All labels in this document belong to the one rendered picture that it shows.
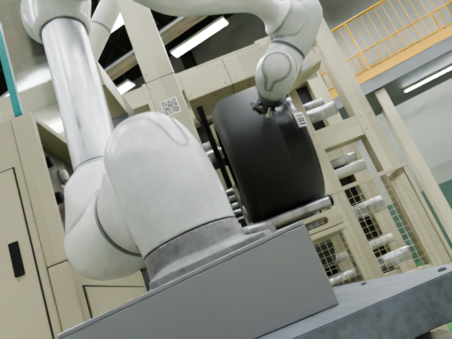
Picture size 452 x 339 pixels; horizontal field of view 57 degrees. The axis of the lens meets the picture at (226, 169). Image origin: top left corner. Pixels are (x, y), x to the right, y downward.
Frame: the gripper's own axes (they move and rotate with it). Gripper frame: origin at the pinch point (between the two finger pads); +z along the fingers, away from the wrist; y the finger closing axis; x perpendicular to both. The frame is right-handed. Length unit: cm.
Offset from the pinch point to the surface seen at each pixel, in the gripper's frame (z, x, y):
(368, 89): 517, -100, -248
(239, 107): 7.8, -7.1, 7.6
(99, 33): 65, -88, 56
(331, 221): 7.6, 43.1, -6.8
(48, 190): -49, 11, 60
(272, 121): 2.8, 3.3, -0.5
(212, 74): 56, -41, 9
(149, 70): 30, -43, 35
